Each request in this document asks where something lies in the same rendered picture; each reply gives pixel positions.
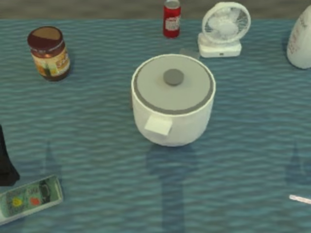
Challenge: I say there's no black object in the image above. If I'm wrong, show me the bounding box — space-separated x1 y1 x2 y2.
0 125 21 187

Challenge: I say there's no white kitchen pot gray lid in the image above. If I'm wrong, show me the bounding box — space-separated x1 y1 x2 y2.
131 54 216 148

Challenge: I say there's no white bottle with red print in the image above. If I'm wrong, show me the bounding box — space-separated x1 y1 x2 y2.
286 4 311 70

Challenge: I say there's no white desk fan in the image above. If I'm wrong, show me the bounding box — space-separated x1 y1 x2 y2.
197 1 252 58

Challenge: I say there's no brown jar with label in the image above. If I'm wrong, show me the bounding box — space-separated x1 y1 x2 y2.
27 26 71 82

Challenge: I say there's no red soda can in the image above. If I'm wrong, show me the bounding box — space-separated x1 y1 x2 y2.
162 0 182 39

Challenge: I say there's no thin white stick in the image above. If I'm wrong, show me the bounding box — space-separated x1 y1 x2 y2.
289 194 311 204

